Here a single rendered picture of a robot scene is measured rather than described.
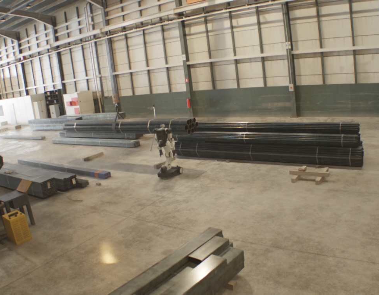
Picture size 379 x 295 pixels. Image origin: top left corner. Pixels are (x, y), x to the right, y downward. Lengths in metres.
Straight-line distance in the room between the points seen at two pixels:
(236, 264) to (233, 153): 6.00
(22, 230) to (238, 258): 4.46
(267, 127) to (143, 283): 7.20
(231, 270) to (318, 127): 6.12
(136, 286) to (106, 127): 8.45
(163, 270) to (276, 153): 6.18
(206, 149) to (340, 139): 4.19
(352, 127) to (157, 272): 6.95
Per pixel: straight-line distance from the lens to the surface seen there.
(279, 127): 10.42
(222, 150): 10.72
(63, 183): 9.96
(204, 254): 4.86
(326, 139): 9.61
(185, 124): 10.00
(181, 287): 4.28
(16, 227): 7.45
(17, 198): 8.06
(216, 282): 4.68
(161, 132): 9.40
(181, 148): 11.55
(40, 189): 9.82
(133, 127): 11.25
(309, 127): 10.14
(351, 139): 9.48
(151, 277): 4.55
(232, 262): 4.87
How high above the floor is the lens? 3.02
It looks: 13 degrees down
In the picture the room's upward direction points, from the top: 7 degrees counter-clockwise
